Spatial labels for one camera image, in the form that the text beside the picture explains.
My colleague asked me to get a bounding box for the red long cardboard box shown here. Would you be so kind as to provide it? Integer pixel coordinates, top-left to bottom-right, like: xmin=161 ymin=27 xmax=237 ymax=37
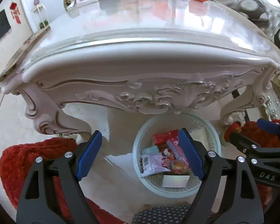
xmin=152 ymin=130 xmax=179 ymax=146

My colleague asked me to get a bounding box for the red biscuit wrapper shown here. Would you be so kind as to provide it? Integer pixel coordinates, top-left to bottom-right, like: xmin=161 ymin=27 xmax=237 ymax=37
xmin=166 ymin=137 xmax=188 ymax=164

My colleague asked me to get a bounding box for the red chinese knot decoration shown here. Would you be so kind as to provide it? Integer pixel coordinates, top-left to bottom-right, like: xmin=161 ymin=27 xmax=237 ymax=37
xmin=9 ymin=1 xmax=21 ymax=24

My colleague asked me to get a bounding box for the red sweater sleeve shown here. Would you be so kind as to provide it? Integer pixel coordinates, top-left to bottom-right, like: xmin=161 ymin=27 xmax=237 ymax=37
xmin=0 ymin=133 xmax=123 ymax=223

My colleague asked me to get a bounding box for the pink white snack bag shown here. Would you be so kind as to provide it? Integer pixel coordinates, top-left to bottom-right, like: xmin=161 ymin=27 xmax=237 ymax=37
xmin=141 ymin=153 xmax=171 ymax=178

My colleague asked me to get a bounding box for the small teal box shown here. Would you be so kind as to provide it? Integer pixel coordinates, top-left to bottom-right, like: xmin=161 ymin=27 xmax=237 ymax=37
xmin=141 ymin=146 xmax=160 ymax=155

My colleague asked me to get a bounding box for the round red candy wrapper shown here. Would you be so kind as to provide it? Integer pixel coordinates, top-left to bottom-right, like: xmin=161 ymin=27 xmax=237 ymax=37
xmin=169 ymin=160 xmax=190 ymax=175

